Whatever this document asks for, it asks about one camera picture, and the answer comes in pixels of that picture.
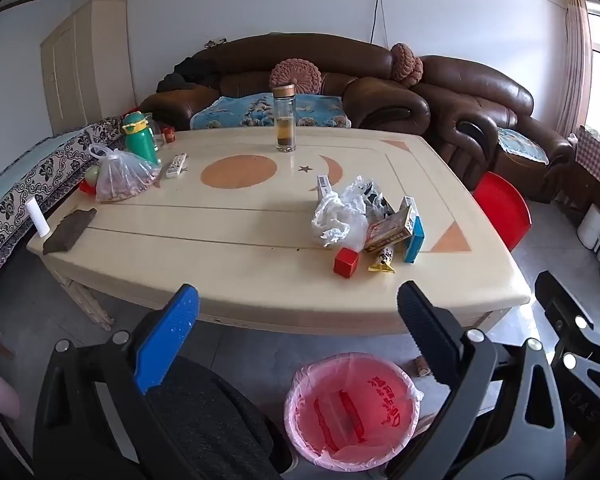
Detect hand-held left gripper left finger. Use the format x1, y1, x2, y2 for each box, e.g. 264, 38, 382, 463
32, 284, 201, 480

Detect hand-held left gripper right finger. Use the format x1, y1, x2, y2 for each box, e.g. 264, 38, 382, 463
385, 281, 568, 480

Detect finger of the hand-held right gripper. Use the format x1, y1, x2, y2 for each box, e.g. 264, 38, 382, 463
534, 270, 600, 436

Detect yellow and red box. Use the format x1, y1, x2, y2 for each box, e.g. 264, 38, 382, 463
362, 206, 415, 253

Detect trash bin with pink bag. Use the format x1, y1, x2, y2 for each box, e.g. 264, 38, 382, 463
283, 352, 425, 471

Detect white floor container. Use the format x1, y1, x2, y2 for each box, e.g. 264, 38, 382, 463
577, 203, 600, 251

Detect yellow snack wrapper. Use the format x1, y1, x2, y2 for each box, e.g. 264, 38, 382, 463
368, 244, 398, 275

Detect cream wooden table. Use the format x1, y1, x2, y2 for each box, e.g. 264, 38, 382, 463
26, 126, 532, 336

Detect small red box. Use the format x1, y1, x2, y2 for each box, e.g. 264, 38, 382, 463
333, 247, 362, 279

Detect red plastic stool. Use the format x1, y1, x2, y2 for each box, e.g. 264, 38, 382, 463
472, 171, 532, 253

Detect black and white wrapper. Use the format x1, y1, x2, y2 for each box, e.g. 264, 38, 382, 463
360, 180, 396, 221

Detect dark brown cloth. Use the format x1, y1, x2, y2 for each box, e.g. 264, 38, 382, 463
42, 208, 98, 254

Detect white crumpled plastic bag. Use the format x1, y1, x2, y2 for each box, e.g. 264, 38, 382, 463
310, 176, 381, 248

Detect red checkered cloth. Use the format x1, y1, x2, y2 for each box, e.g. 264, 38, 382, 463
572, 125, 600, 206

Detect light blue seat cover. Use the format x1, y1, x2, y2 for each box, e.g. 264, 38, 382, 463
495, 127, 551, 165

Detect clear bag of nuts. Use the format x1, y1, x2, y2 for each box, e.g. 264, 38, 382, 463
87, 142, 163, 204

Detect white paper roll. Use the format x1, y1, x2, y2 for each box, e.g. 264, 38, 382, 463
26, 198, 51, 239

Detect green thermos bottle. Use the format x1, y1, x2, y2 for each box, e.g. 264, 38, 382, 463
121, 111, 162, 166

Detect patterned floral blanket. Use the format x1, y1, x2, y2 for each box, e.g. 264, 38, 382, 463
0, 116, 126, 306

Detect brown leather armchair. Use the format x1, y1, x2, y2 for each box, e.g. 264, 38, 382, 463
410, 55, 576, 203

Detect blue printed seat cover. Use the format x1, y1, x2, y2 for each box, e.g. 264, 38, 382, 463
189, 92, 353, 131

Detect glass tea bottle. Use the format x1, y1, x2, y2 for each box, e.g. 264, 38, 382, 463
272, 85, 297, 153

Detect pink curtain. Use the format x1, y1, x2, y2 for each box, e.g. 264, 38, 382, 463
555, 0, 593, 136

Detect dark clothes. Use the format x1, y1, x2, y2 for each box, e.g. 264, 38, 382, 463
155, 52, 221, 93

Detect round pink knitted cushion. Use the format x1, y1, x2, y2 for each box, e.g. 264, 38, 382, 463
390, 42, 425, 86
270, 59, 322, 96

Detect cream wardrobe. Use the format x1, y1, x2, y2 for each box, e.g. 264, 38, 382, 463
40, 0, 136, 136

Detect brown leather sofa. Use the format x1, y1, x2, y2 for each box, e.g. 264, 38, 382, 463
139, 34, 431, 136

